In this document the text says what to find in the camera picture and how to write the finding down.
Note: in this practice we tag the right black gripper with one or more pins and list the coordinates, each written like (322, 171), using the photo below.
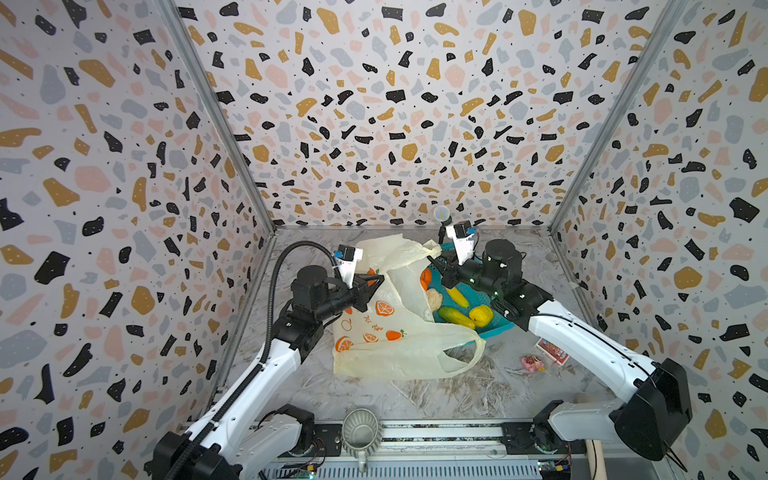
(453, 264)

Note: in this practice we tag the red card packet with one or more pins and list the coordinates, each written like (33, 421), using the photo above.
(554, 353)

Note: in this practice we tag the green cucumber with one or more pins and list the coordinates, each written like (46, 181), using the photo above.
(454, 316)

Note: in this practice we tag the small round mirror on stand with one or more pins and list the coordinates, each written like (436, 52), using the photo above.
(444, 217)

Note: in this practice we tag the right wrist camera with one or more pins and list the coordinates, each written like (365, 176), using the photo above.
(463, 236)

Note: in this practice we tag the cream plastic bag orange print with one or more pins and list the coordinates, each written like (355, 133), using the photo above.
(397, 338)

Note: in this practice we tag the yellow lemon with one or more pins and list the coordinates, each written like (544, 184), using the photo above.
(481, 316)

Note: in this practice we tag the beige wooden post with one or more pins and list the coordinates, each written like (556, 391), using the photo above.
(595, 459)

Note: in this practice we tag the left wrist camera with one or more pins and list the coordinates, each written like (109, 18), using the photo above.
(346, 258)

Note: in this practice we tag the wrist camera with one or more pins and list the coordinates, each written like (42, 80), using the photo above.
(463, 236)
(346, 258)

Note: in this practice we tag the orange fruit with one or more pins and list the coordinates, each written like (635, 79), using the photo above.
(426, 278)

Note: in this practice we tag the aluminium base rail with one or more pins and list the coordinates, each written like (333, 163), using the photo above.
(457, 449)

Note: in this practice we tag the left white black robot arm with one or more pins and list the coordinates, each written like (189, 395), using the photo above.
(223, 444)

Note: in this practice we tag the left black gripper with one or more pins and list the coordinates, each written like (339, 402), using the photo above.
(362, 293)

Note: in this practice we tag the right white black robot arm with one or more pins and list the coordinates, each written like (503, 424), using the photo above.
(652, 405)

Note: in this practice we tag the pink small toy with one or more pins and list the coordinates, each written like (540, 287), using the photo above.
(532, 363)

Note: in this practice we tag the teal plastic basket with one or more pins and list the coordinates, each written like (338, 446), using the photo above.
(502, 269)

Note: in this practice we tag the beige peach fruit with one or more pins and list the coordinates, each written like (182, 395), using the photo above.
(434, 299)

